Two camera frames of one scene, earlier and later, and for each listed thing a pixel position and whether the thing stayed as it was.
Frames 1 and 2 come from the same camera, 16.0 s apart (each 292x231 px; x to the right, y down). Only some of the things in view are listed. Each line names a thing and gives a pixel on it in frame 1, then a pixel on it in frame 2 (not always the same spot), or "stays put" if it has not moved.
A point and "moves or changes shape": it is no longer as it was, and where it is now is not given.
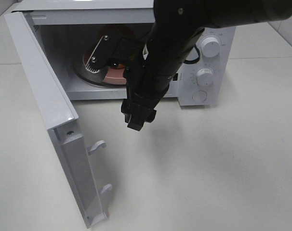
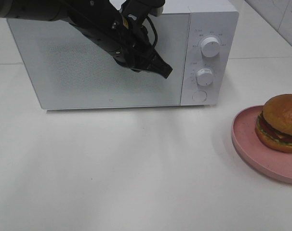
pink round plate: [113, 76] to [284, 167]
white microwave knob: [210, 46] stays put
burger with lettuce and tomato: [119, 30] moves or changes shape
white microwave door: [87, 196] to [67, 70]
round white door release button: [200, 96] stays put
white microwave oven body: [67, 33] stays put
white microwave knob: [204, 76] stays put
